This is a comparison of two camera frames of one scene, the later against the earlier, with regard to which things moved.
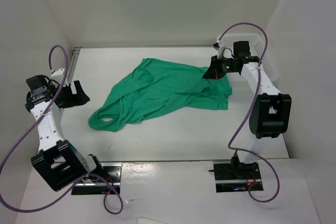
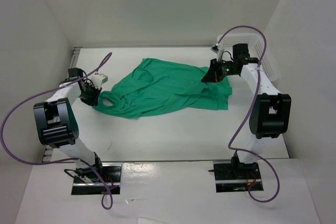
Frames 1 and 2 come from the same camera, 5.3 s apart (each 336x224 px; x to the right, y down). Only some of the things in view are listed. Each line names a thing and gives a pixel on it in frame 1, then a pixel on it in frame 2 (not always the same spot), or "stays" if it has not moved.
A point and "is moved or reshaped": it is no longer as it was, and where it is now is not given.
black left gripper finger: (81, 97) to (91, 98)
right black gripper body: (228, 66) stays
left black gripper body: (65, 97) to (90, 88)
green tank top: (155, 85) is moved or reshaped
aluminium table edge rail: (75, 52) stays
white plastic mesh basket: (256, 44) stays
